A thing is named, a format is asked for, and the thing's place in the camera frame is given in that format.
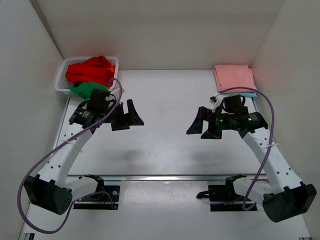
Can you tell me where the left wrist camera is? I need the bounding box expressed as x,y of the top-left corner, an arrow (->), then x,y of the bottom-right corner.
86,88 -> 117,112

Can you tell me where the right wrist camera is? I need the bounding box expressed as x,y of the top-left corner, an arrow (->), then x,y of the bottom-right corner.
210,94 -> 249,115

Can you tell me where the green t shirt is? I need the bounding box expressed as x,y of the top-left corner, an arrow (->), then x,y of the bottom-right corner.
68,81 -> 108,100

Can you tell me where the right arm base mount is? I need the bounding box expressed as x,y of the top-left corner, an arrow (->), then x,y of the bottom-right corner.
195,174 -> 248,212

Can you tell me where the red t shirt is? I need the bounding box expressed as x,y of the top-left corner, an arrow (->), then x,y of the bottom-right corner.
65,55 -> 115,86

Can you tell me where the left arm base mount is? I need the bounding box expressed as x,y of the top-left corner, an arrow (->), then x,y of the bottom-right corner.
73,174 -> 121,211

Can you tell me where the white plastic basket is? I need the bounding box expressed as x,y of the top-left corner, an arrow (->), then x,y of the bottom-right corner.
54,56 -> 119,97

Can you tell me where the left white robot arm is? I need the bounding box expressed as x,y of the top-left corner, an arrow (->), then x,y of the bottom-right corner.
23,99 -> 144,215

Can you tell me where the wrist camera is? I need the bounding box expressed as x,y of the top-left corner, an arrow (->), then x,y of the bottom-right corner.
86,88 -> 117,112
210,94 -> 249,115

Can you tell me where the folded teal t shirt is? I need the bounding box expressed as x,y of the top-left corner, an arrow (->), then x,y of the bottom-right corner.
218,92 -> 257,98

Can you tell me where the folded pink t shirt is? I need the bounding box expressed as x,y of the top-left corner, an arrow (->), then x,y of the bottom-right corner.
213,64 -> 257,93

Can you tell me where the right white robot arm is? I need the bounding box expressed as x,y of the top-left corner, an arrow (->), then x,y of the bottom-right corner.
186,106 -> 317,223

